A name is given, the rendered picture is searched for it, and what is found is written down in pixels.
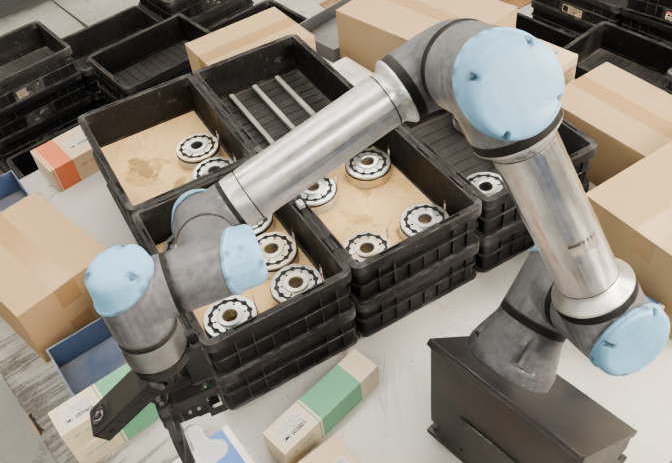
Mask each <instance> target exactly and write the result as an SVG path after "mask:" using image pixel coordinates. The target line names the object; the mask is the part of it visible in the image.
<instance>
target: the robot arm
mask: <svg viewBox="0 0 672 463"><path fill-rule="evenodd" d="M564 91H565V81H564V74H563V70H562V67H561V64H560V62H559V60H558V58H557V57H556V55H555V54H554V52H553V51H552V50H551V49H550V48H549V47H548V46H547V45H546V44H545V43H543V42H542V41H541V40H539V39H537V38H535V37H534V36H532V35H531V34H529V33H527V32H525V31H522V30H519V29H516V28H510V27H500V26H496V25H493V24H489V23H485V22H482V21H480V20H476V19H473V18H466V17H463V18H453V19H448V20H445V21H442V22H439V23H437V24H435V25H433V26H431V27H429V28H427V29H426V30H424V31H422V32H421V33H419V34H417V35H415V36H414V37H412V38H411V39H409V40H408V41H406V42H405V43H403V44H402V45H400V46H399V47H398V48H396V49H395V50H393V51H392V52H390V53H389V54H387V55H386V56H384V57H383V58H382V59H380V60H379V61H377V62H376V65H375V70H374V73H373V74H372V75H371V76H369V77H368V78H366V79H365V80H364V81H362V82H361V83H359V84H358V85H356V86H355V87H353V88H352V89H351V90H349V91H348V92H346V93H345V94H343V95H342V96H341V97H339V98H338V99H336V100H335V101H333V102H332V103H330V104H329V105H328V106H326V107H325V108H323V109H322V110H320V111H319V112H317V113H316V114H315V115H313V116H312V117H310V118H309V119H307V120H306V121H304V122H303V123H302V124H300V125H299V126H297V127H296V128H294V129H293V130H291V131H290V132H289V133H287V134H286V135H284V136H283V137H281V138H280V139H278V140H277V141H276V142H274V143H273V144H271V145H270V146H268V147H267V148H265V149H264V150H263V151H261V152H260V153H258V154H257V155H255V156H254V157H252V158H251V159H250V160H248V161H247V162H245V163H244V164H242V165H241V166H239V167H238V168H237V169H235V170H234V171H232V172H231V173H229V174H228V175H226V176H225V177H224V178H222V179H221V180H219V181H218V182H217V183H215V184H214V185H212V186H211V187H209V188H208V189H193V190H190V191H187V192H185V193H184V194H182V195H181V196H180V197H179V198H178V199H177V201H176V202H175V204H174V206H173V210H172V219H171V229H172V233H173V236H174V238H175V241H176V246H177V247H176V248H173V249H171V250H168V251H165V252H162V253H160V254H159V253H158V254H156V255H153V256H150V255H149V254H148V253H147V252H146V251H145V250H144V249H143V248H142V247H140V246H138V245H135V244H129V245H126V246H125V245H122V244H120V245H116V246H113V247H110V248H108V249H106V250H104V251H103V252H101V253H100V254H98V255H97V256H96V257H95V258H94V259H93V260H92V261H91V263H90V264H89V266H88V268H87V270H86V273H85V280H84V282H85V285H86V287H87V290H88V292H89V294H90V296H91V298H92V300H93V303H94V308H95V310H96V311H97V313H98V314H99V315H101V317H102V319H103V321H104V322H105V324H106V326H107V328H108V329H109V331H110V333H111V335H112V336H113V338H114V340H115V342H116V344H117V346H118V347H119V349H120V351H121V353H122V355H123V356H124V358H125V360H126V362H127V364H128V365H129V367H130V368H131V370H130V371H129V372H128V373H127V374H126V375H125V376H124V377H123V378H122V379H121V380H120V381H119V382H118V383H117V384H116V385H115V386H114V387H113V388H112V389H111V390H110V391H109V392H108V393H107V394H106V395H105V396H104V397H103V398H102V399H101V400H100V401H99V402H98V403H97V404H96V405H95V406H94V407H93V408H92V409H91V410H90V412H89V414H90V420H91V427H92V434H93V437H97V438H100V439H104V440H108V441H111V440H112V439H113V438H114V437H115V436H116V435H117V434H118V433H119V432H120V431H121V430H122V429H123V428H124V427H125V426H126V425H127V424H128V423H129V422H130V421H131V420H132V419H134V418H135V417H136V416H137V415H138V414H139V413H140V412H141V411H142V410H143V409H144V408H145V407H146V406H147V405H148V404H149V403H150V402H152V403H154V404H155V406H156V410H157V412H158V415H159V417H160V419H161V421H162V423H163V426H164V427H165V429H166V430H167V429H168V432H169V435H170V437H171V440H172V442H173V445H174V447H175V449H176V451H177V453H178V455H179V457H180V459H181V461H182V463H216V462H217V461H219V460H220V459H221V458H222V457H224V456H225V455H226V454H227V452H228V444H227V442H226V441H225V440H223V439H209V438H207V437H206V436H205V434H204V432H203V430H202V428H201V427H200V426H199V425H196V424H192V425H189V426H187V427H186V428H185V430H184V429H183V427H182V425H181V423H183V422H184V421H185V422H186V421H188V420H191V419H193V418H195V417H198V416H199V417H201V416H203V415H205V414H207V413H210V414H211V416H215V415H217V414H219V413H222V412H224V411H226V410H228V407H227V405H226V403H225V401H224V398H223V396H222V394H221V392H220V390H219V387H218V386H219V385H218V382H217V381H216V378H215V375H214V373H215V370H214V367H213V365H212V363H211V361H210V358H209V356H208V354H207V352H206V349H205V347H204V348H203V347H202V345H201V342H200V339H199V336H198V333H197V331H196V329H195V327H194V328H192V329H189V330H187V331H185V332H184V331H183V329H182V327H181V325H180V323H179V320H178V318H177V316H179V315H182V314H185V313H188V312H190V311H193V310H196V309H199V308H201V307H204V306H207V305H209V304H212V303H215V302H217V301H220V300H223V299H225V298H228V297H231V296H233V295H241V294H243V293H244V292H245V291H246V290H248V289H251V288H253V287H256V286H258V285H260V284H263V283H264V282H265V281H266V280H267V278H268V270H267V267H266V264H265V260H264V258H263V255H262V252H261V249H260V246H259V244H258V241H257V238H256V236H255V234H254V231H253V229H252V227H253V226H254V225H256V224H257V223H259V222H260V221H262V220H263V219H265V218H266V217H267V216H269V215H270V214H272V213H273V212H275V211H276V210H277V209H279V208H280V207H282V206H283V205H285V204H286V203H288V202H289V201H290V200H292V199H293V198H295V197H296V196H298V195H299V194H301V193H302V192H303V191H305V190H306V189H308V188H309V187H311V186H312V185H314V184H315V183H316V182H318V181H319V180H321V179H322V178H324V177H325V176H326V175H328V174H329V173H331V172H332V171H334V170H335V169H337V168H338V167H339V166H341V165H342V164H344V163H345V162H347V161H348V160H350V159H351V158H352V157H354V156H355V155H357V154H358V153H360V152H361V151H363V150H364V149H365V148H367V147H368V146H370V145H371V144H373V143H374V142H375V141H377V140H378V139H380V138H381V137H383V136H384V135H386V134H387V133H388V132H390V131H391V130H393V129H394V128H396V127H397V126H399V125H400V124H401V123H403V122H404V121H411V122H418V121H419V120H421V119H422V118H424V117H425V116H427V115H428V114H430V113H432V112H434V111H437V110H440V109H445V110H447V111H449V112H451V113H452V114H453V115H454V116H455V118H456V120H457V121H458V123H459V125H460V127H461V129H462V131H463V133H464V135H465V136H466V138H467V140H468V142H469V144H470V146H471V148H472V150H473V151H474V153H475V154H476V155H477V156H478V157H480V158H483V159H487V160H492V161H493V163H494V165H495V167H496V169H497V171H498V173H499V175H500V177H501V179H502V181H503V183H504V185H505V187H506V189H507V190H508V192H509V194H510V196H511V198H512V200H513V202H514V204H515V206H516V208H517V210H518V212H519V214H520V216H521V218H522V220H523V222H524V224H525V226H526V228H527V230H528V232H529V233H530V235H531V237H532V239H533V241H534V243H535V245H534V247H533V248H532V249H530V250H529V252H528V253H529V255H528V257H527V258H526V260H525V262H524V264H523V265H522V267H521V269H520V270H519V272H518V274H517V276H516V277H515V279H514V281H513V283H512V284H511V286H510V288H509V290H508V291H507V293H506V295H505V297H504V298H503V300H502V302H501V304H500V305H499V307H498V308H497V309H496V310H495V311H494V312H493V313H492V314H490V315H489V316H488V317H487V318H486V319H485V320H484V321H483V322H481V323H480V324H479V325H478V326H477V327H476V328H475V329H474V330H473V331H472V332H471V334H470V336H469V337H468V339H467V341H466V345H467V348H468V349H469V351H470V352H471V353H472V354H473V355H474V356H475V357H476V358H477V359H478V360H479V361H480V362H481V363H482V364H483V365H485V366H486V367H487V368H489V369H490V370H491V371H493V372H494V373H496V374H497V375H499V376H500V377H502V378H504V379H505V380H507V381H509V382H511V383H513V384H515V385H517V386H519V387H521V388H523V389H526V390H529V391H532V392H535V393H547V392H548V391H549V389H550V388H551V386H552V385H553V383H554V381H555V378H556V373H557V369H558V364H559V359H560V354H561V350H562V346H563V344H564V342H565V341H566V339H567V340H569V341H570V342H571V343H572V344H573V345H574V346H575V347H576V348H577V349H578V350H580V351H581V352H582V353H583V354H584V355H585V356H586V357H587V358H588V359H589V360H590V362H591V363H592V364H593V365H594V366H595V367H598V368H600V369H601V370H602V371H603V372H605V373H606V374H609V375H612V376H627V375H631V374H633V373H636V372H638V371H640V370H642V369H643V368H645V367H646V366H647V365H649V364H650V363H651V362H652V361H653V360H654V359H655V358H656V357H657V356H658V355H659V354H660V352H661V351H662V349H663V346H664V345H665V344H666V342H667V340H668V337H669V333H670V322H669V318H668V316H667V315H666V313H665V312H664V311H662V309H661V307H660V306H658V305H657V304H654V303H652V302H650V301H649V300H648V299H647V298H646V296H645V295H644V293H643V291H642V289H641V287H640V284H639V282H638V280H637V278H636V276H635V273H634V271H633V269H632V268H631V267H630V265H629V264H627V263H626V262H624V261H623V260H620V259H618V258H614V255H613V253H612V251H611V249H610V246H609V244H608V242H607V240H606V237H605V235H604V233H603V231H602V229H601V226H600V224H599V222H598V220H597V217H596V215H595V213H594V211H593V209H592V206H591V204H590V202H589V200H588V197H587V195H586V193H585V191H584V189H583V186H582V184H581V182H580V180H579V177H578V175H577V173H576V171H575V168H574V166H573V164H572V162H571V160H570V157H569V155H568V153H567V151H566V148H565V146H564V144H563V142H562V140H561V137H560V135H559V133H558V131H557V129H558V128H559V126H560V124H561V122H562V120H563V116H564V112H563V109H562V107H561V105H562V102H560V100H561V95H563V94H564ZM190 344H191V345H192V346H190ZM218 395H219V397H220V399H221V401H222V403H223V404H222V405H220V406H217V407H215V404H216V403H218V402H220V399H219V397H218ZM207 398H208V400H209V401H207ZM214 407H215V408H214ZM187 434H189V437H190V439H191V442H192V444H193V447H194V448H192V446H191V443H190V440H189V438H188V435H187Z"/></svg>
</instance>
